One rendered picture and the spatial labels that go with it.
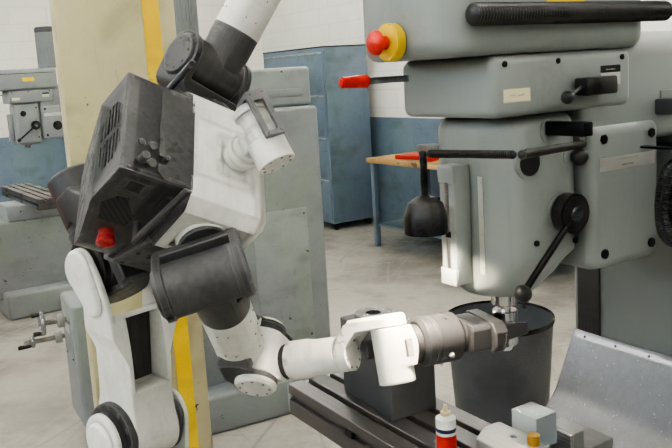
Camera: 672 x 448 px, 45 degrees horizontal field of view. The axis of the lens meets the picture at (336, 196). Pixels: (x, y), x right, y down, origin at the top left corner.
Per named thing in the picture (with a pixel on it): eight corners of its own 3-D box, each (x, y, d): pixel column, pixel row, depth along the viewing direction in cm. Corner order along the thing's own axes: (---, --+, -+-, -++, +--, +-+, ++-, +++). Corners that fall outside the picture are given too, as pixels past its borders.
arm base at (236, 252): (173, 343, 128) (151, 297, 120) (162, 287, 137) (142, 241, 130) (263, 313, 130) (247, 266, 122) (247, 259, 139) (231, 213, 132)
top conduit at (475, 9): (480, 25, 116) (479, 0, 116) (461, 27, 120) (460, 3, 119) (673, 20, 140) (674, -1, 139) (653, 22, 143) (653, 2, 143)
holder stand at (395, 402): (391, 422, 177) (387, 334, 173) (343, 390, 196) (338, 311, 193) (436, 408, 182) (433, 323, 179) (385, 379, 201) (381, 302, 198)
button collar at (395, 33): (397, 60, 126) (395, 21, 125) (375, 62, 131) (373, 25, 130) (407, 60, 127) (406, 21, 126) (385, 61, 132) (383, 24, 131)
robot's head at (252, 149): (244, 183, 134) (274, 156, 129) (218, 131, 136) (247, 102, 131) (271, 177, 139) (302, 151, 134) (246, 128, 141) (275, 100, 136)
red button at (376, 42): (378, 55, 125) (376, 29, 124) (363, 56, 128) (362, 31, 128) (395, 54, 127) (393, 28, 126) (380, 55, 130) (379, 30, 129)
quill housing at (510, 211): (508, 309, 134) (502, 117, 129) (430, 286, 151) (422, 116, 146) (585, 287, 144) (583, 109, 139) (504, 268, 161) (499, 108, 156)
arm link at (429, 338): (439, 312, 140) (380, 322, 136) (450, 374, 138) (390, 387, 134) (412, 316, 150) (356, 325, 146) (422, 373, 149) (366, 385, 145)
